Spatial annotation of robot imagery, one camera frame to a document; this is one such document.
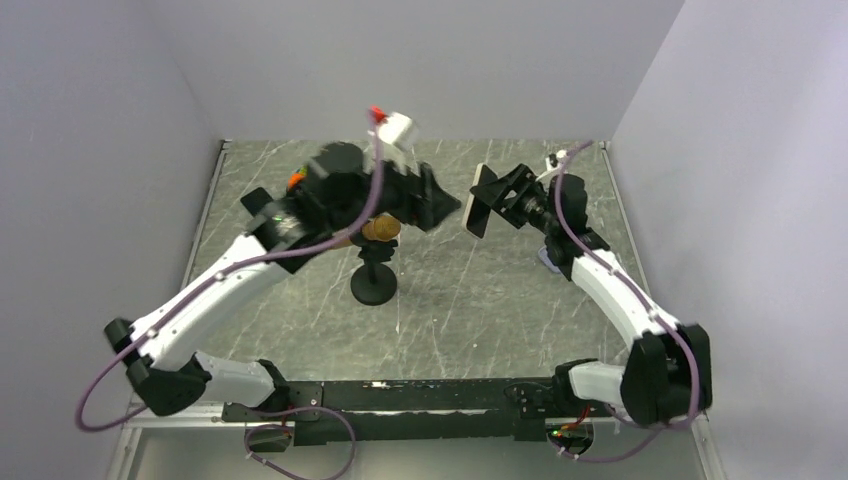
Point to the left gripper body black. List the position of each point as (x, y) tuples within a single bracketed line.
[(398, 200)]

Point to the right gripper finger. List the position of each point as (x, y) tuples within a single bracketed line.
[(516, 182), (483, 203)]

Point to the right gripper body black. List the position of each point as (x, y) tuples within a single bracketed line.
[(529, 204)]

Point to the lilac phone case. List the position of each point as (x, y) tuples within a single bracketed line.
[(546, 261)]

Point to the phone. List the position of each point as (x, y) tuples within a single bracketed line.
[(483, 175)]

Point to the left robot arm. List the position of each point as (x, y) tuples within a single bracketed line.
[(338, 185)]

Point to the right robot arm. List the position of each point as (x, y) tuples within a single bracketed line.
[(667, 374)]

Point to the gold microphone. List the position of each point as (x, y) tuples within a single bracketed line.
[(383, 228)]

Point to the black microphone stand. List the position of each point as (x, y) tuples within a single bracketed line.
[(374, 283)]

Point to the orange blue toy car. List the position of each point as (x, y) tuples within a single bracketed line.
[(296, 178)]

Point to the black base beam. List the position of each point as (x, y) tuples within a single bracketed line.
[(522, 409)]

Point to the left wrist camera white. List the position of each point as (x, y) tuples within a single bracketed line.
[(394, 134)]

